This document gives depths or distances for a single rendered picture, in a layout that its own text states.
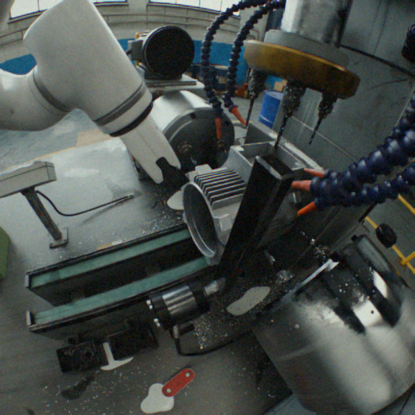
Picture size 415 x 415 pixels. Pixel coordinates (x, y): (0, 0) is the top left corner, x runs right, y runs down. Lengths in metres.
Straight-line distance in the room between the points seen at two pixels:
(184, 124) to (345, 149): 0.39
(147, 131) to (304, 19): 0.25
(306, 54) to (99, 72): 0.22
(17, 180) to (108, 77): 0.40
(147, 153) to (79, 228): 0.51
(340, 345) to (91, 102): 0.38
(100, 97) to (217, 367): 0.55
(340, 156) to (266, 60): 0.31
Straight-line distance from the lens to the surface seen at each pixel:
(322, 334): 0.25
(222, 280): 0.29
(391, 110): 0.48
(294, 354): 0.28
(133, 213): 0.71
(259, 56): 0.28
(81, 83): 0.24
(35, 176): 0.55
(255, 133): 0.51
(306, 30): 0.31
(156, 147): 0.27
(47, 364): 0.62
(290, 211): 0.40
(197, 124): 0.52
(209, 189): 0.33
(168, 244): 0.48
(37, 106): 0.27
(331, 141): 0.53
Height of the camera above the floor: 1.32
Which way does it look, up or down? 46 degrees down
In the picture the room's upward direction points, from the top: 10 degrees clockwise
